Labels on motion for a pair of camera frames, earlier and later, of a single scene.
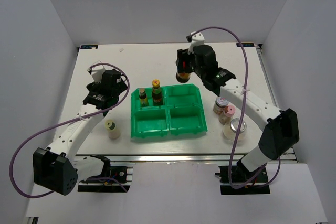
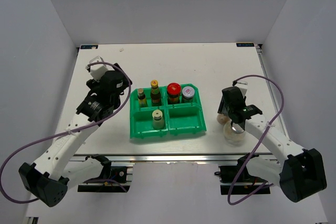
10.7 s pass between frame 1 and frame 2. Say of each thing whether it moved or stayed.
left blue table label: stayed
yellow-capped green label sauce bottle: stayed
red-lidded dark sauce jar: moved
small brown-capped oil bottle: stayed
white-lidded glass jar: moved
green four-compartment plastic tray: stayed
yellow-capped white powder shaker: moved
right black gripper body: moved
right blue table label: stayed
